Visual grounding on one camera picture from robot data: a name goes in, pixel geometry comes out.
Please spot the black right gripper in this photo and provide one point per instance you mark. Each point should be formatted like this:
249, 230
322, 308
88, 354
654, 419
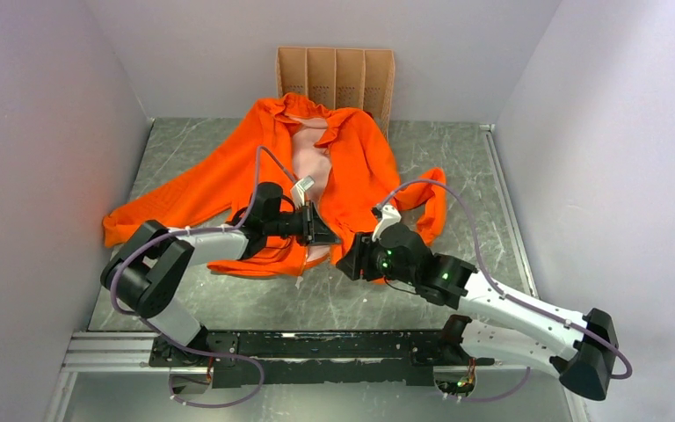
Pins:
359, 257

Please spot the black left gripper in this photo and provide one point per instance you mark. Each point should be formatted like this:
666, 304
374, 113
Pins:
314, 229

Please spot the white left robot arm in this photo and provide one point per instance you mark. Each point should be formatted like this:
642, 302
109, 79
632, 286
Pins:
146, 272

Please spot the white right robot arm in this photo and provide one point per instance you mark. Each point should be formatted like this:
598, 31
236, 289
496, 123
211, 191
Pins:
583, 347

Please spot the tan perforated organizer rack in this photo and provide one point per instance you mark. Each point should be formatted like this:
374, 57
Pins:
339, 77

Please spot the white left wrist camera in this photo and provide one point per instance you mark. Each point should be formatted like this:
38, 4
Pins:
299, 191

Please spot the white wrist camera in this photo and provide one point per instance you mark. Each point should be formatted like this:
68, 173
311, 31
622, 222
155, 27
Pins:
386, 216
299, 191

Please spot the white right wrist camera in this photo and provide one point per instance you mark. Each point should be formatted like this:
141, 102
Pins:
386, 216

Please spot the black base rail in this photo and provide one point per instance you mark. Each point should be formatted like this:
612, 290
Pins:
245, 358

